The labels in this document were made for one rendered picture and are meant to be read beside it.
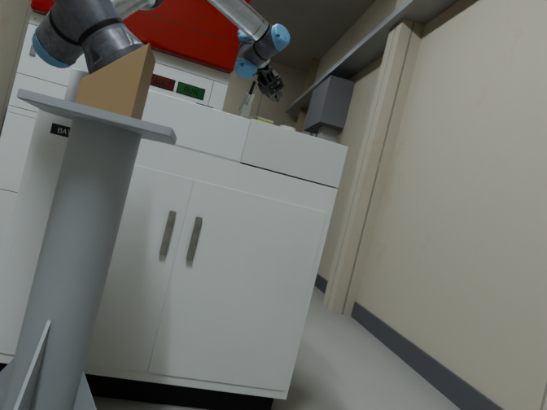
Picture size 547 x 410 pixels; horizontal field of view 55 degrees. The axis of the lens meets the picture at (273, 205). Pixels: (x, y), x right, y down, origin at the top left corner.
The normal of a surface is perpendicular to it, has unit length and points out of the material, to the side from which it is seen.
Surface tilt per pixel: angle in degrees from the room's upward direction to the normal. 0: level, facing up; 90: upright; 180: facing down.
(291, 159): 90
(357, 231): 90
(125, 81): 90
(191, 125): 90
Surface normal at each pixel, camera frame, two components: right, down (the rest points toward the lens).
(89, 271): 0.74, 0.18
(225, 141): 0.29, 0.07
